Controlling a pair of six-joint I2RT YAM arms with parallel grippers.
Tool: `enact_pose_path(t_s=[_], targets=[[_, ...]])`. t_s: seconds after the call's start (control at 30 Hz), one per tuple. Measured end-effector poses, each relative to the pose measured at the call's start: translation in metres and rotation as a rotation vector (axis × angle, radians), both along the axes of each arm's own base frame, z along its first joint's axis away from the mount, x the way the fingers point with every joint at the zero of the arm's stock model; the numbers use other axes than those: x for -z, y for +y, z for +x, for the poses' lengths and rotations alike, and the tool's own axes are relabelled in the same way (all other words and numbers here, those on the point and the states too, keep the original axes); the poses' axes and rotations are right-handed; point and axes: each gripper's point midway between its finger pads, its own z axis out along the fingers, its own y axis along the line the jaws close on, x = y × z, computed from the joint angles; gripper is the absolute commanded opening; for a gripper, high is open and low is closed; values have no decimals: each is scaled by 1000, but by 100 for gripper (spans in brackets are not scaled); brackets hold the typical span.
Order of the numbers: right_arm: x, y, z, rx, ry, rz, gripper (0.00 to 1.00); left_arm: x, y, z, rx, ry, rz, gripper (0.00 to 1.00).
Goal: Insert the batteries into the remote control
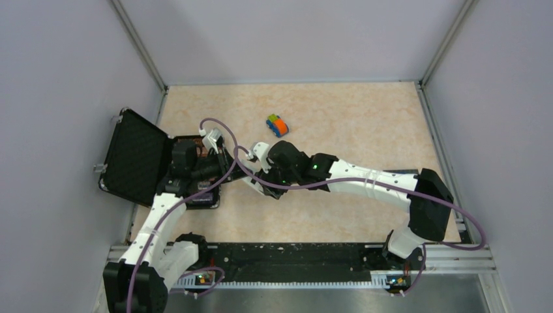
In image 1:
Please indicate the grey brick baseplate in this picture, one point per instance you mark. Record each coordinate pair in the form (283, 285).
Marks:
(407, 171)

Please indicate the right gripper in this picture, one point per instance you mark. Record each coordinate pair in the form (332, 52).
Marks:
(270, 190)

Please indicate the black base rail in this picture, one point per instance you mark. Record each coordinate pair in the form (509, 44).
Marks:
(301, 266)

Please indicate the colourful toy car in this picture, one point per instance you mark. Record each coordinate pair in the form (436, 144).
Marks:
(277, 125)

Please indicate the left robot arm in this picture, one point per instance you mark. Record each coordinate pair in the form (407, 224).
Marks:
(142, 278)

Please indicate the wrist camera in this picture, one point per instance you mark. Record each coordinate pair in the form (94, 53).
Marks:
(259, 152)
(213, 141)

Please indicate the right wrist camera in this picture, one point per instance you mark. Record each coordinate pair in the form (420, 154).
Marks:
(259, 152)

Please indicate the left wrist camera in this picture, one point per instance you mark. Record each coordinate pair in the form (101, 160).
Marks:
(213, 141)

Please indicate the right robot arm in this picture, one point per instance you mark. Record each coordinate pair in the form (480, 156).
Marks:
(423, 195)

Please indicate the black open case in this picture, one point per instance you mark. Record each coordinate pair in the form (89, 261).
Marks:
(143, 161)

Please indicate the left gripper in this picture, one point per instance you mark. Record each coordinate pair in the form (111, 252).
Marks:
(224, 159)

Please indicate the white remote control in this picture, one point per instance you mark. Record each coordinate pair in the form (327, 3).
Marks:
(253, 184)

